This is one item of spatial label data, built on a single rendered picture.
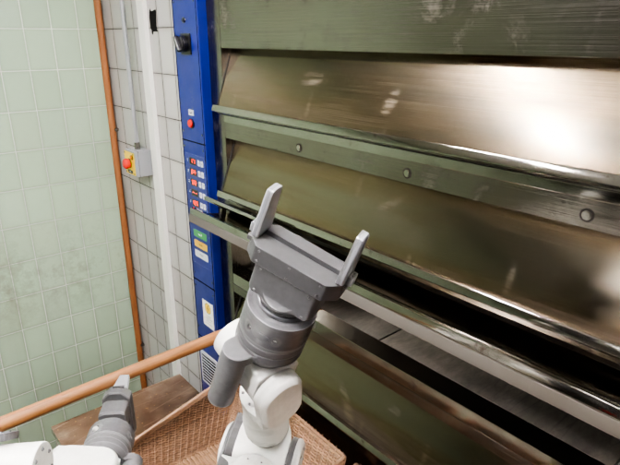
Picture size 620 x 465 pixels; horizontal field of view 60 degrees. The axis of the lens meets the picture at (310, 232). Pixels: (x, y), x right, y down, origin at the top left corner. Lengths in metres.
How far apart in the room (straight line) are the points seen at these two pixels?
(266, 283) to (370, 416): 0.91
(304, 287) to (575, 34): 0.59
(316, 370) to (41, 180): 1.41
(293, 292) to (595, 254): 0.56
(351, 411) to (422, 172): 0.70
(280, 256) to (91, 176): 1.97
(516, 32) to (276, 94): 0.67
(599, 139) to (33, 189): 2.07
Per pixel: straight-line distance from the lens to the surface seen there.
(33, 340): 2.67
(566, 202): 0.98
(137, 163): 2.19
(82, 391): 1.32
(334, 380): 1.56
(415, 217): 1.18
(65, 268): 2.58
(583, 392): 0.91
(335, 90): 1.29
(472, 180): 1.06
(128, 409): 1.21
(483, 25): 1.04
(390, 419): 1.45
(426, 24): 1.11
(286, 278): 0.60
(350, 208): 1.30
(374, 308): 1.10
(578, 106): 0.97
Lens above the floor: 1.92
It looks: 20 degrees down
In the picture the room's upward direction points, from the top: straight up
